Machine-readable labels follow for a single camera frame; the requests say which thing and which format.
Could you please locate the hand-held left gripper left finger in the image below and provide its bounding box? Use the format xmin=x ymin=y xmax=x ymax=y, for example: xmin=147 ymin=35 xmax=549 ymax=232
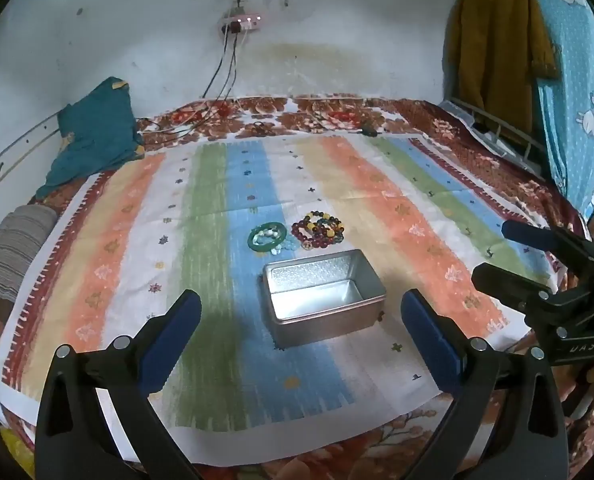
xmin=34 ymin=289 xmax=203 ymax=480

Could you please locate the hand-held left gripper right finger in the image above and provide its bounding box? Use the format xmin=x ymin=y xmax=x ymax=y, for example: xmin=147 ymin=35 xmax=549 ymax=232
xmin=401 ymin=289 xmax=570 ymax=480

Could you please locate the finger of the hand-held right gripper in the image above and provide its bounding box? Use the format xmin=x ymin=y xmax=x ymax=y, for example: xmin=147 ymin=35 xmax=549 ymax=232
xmin=501 ymin=219 xmax=594 ymax=273
xmin=471 ymin=261 xmax=558 ymax=313

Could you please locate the silver metal tin box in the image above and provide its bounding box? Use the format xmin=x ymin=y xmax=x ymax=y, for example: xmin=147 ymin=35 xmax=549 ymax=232
xmin=262 ymin=248 xmax=388 ymax=350

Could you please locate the green jade bangle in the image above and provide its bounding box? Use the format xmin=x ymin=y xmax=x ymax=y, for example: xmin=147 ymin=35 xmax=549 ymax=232
xmin=247 ymin=221 xmax=288 ymax=252

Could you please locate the multicoloured bead bracelet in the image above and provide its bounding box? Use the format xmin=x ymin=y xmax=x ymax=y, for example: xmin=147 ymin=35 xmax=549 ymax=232
xmin=299 ymin=211 xmax=346 ymax=241

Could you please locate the dark red bead bracelet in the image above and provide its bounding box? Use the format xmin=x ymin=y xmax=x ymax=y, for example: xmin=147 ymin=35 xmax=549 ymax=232
xmin=291 ymin=221 xmax=346 ymax=252

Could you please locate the striped pastel cloth mat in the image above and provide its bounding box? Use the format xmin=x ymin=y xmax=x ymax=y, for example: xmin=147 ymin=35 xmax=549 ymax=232
xmin=0 ymin=135 xmax=562 ymax=433

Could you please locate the white metal rack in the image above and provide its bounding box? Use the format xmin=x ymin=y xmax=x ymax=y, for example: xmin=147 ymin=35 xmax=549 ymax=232
xmin=447 ymin=97 xmax=548 ymax=173

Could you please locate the blue printed hanging cloth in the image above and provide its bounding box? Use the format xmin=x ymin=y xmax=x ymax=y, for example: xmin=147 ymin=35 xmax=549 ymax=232
xmin=527 ymin=0 xmax=594 ymax=221

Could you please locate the grey striped pillow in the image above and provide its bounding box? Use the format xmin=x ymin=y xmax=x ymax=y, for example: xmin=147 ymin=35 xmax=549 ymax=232
xmin=0 ymin=204 xmax=59 ymax=307

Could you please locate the mustard hanging coat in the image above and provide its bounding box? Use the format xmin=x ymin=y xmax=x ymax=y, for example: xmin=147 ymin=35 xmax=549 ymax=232
xmin=444 ymin=0 xmax=562 ymax=137

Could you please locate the teal cloth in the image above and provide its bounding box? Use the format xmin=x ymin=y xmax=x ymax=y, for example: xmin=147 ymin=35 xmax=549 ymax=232
xmin=36 ymin=76 xmax=145 ymax=200

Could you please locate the white power strip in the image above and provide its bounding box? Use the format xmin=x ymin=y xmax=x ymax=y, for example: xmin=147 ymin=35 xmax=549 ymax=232
xmin=217 ymin=12 xmax=263 ymax=34

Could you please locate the black cable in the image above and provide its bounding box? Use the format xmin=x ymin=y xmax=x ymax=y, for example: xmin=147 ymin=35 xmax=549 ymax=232
xmin=221 ymin=32 xmax=239 ymax=101
xmin=200 ymin=30 xmax=230 ymax=100

